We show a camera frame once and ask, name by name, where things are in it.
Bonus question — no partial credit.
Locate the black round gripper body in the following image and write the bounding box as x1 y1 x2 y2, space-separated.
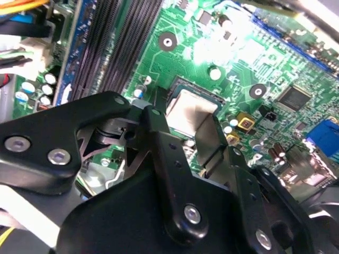
55 168 262 254

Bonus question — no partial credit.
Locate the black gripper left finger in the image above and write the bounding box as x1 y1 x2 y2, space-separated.
0 85 211 241

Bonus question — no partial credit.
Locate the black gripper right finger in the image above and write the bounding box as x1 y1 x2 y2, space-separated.
194 113 318 254

